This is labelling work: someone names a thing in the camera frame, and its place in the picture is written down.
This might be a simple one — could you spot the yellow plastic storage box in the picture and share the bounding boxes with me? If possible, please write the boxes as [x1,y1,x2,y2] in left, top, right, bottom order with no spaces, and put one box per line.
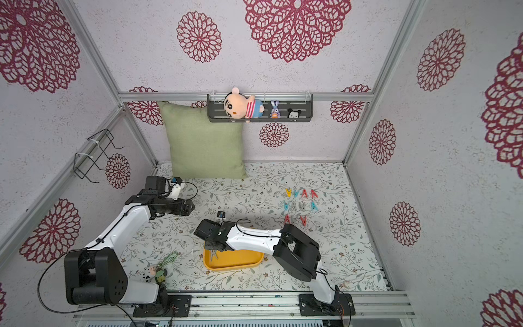
[203,249,264,271]

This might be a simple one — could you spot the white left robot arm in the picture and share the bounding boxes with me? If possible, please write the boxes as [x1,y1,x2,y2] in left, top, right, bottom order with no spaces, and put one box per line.
[64,185,194,306]

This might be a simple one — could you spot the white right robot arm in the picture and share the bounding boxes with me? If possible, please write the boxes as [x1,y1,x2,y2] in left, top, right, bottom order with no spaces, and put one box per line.
[193,219,336,305]

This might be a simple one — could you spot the green cushion pillow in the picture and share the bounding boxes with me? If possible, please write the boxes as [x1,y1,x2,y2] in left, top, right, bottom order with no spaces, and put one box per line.
[158,102,247,179]

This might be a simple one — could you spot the cartoon boy plush doll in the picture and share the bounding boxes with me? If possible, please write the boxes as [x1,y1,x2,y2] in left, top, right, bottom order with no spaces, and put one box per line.
[223,87,265,123]

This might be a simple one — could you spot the small blue rabbit figure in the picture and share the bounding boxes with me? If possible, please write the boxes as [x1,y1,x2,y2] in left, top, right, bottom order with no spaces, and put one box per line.
[270,100,281,119]

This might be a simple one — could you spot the black white mouse figure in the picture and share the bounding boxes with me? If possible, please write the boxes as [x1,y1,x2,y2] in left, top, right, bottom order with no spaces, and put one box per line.
[287,108,301,119]

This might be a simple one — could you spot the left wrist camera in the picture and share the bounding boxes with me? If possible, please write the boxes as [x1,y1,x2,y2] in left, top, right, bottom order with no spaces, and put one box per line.
[144,176,170,194]

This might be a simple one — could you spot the plush keychain with green ring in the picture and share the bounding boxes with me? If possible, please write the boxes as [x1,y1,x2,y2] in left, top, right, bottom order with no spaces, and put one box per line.
[143,252,179,285]

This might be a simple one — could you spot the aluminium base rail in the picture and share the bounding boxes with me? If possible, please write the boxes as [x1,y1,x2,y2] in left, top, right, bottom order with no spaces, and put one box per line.
[77,289,417,322]

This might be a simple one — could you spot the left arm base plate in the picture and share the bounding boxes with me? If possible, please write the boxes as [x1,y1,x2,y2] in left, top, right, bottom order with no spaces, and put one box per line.
[133,294,192,318]

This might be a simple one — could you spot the black wire wall rack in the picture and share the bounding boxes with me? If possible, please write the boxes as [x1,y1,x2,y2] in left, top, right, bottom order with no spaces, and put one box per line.
[72,128,123,184]

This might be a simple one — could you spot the dark wall shelf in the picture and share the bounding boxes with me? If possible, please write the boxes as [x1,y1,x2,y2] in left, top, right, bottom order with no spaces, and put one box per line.
[207,92,313,123]

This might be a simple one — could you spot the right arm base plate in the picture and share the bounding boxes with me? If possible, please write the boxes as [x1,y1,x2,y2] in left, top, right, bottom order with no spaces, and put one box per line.
[298,290,356,317]

